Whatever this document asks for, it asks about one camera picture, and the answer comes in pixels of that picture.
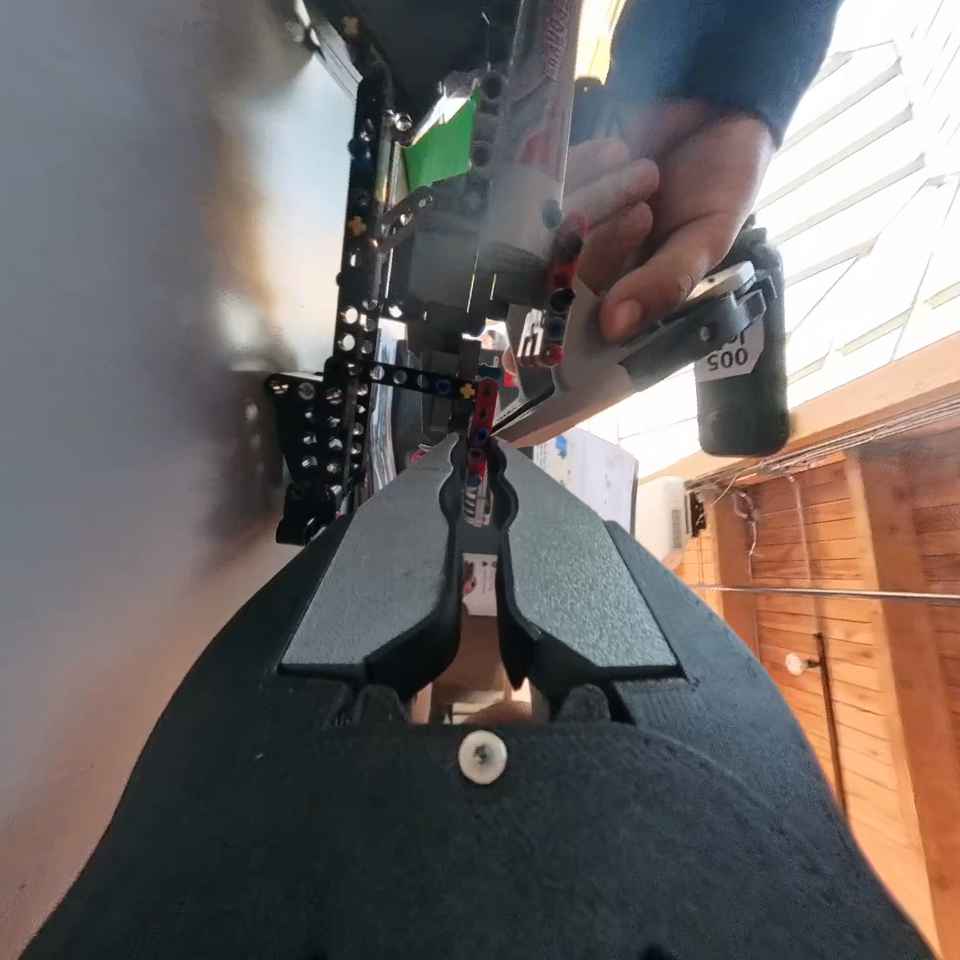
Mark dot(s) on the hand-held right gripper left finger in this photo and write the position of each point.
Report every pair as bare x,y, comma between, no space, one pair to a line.
375,585

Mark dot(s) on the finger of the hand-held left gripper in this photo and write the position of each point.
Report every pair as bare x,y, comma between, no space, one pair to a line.
585,360

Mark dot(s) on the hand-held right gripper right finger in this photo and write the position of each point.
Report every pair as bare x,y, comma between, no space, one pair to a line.
592,592

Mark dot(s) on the grey black lego model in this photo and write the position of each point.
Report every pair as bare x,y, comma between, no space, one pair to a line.
442,255

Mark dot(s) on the person's left forearm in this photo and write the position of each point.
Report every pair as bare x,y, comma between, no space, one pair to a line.
712,52

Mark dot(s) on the lego instruction booklet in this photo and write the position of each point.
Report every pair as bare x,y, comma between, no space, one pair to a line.
592,472

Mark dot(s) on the person's left hand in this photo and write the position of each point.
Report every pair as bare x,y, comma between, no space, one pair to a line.
675,210

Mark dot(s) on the white wall appliance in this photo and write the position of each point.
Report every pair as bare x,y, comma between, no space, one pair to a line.
664,517

